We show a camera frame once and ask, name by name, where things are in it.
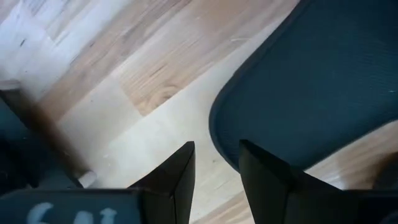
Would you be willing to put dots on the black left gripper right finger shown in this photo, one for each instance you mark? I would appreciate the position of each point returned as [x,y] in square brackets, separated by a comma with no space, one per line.
[267,186]

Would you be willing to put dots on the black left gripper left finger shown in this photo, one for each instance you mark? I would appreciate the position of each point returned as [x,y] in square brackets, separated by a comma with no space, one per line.
[174,180]

